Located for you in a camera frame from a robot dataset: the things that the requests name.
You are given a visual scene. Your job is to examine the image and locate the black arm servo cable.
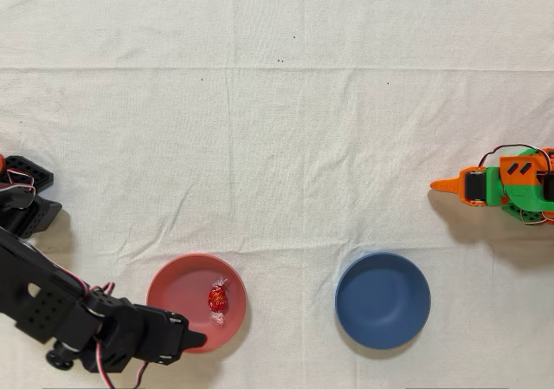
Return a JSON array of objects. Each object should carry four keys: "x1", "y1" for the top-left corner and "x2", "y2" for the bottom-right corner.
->
[{"x1": 0, "y1": 167, "x2": 38, "y2": 211}]

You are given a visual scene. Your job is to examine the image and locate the orange arm servo cable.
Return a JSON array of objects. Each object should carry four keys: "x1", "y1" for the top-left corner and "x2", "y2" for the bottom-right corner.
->
[{"x1": 478, "y1": 144, "x2": 554, "y2": 169}]

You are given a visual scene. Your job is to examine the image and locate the white tablecloth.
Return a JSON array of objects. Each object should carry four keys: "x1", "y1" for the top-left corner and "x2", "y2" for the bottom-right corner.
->
[{"x1": 0, "y1": 0, "x2": 554, "y2": 389}]

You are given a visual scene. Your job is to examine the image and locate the red bowl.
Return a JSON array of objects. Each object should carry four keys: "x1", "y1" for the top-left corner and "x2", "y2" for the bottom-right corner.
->
[{"x1": 145, "y1": 252, "x2": 248, "y2": 354}]

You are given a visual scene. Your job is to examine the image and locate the red candy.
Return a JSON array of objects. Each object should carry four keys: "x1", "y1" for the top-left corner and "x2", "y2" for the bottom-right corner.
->
[{"x1": 207, "y1": 276, "x2": 231, "y2": 327}]

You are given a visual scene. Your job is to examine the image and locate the black gripper servo cable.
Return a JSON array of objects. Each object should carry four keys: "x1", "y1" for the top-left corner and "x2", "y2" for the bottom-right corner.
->
[{"x1": 92, "y1": 335, "x2": 151, "y2": 389}]

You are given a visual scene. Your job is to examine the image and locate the blue bowl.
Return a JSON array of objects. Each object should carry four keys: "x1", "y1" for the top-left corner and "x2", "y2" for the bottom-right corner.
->
[{"x1": 334, "y1": 250, "x2": 432, "y2": 350}]

